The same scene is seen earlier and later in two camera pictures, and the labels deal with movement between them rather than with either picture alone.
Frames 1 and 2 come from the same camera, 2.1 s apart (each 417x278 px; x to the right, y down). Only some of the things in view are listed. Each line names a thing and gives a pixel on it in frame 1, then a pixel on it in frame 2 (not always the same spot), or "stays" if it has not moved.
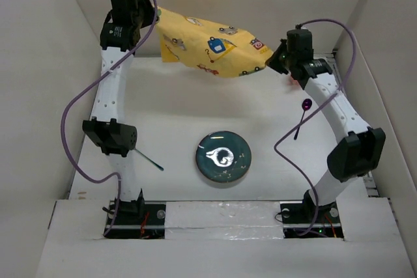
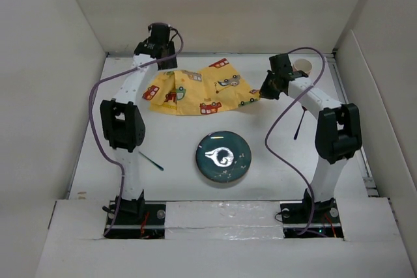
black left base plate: x=151 y=224 stays
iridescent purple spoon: x=306 y=105 stays
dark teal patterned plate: x=223 y=156 stays
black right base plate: x=300 y=220 stays
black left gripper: x=142 y=0 -> x=168 y=65
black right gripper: x=273 y=60 -> x=266 y=92
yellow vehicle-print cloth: x=208 y=48 -> x=181 y=92
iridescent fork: x=150 y=161 stays
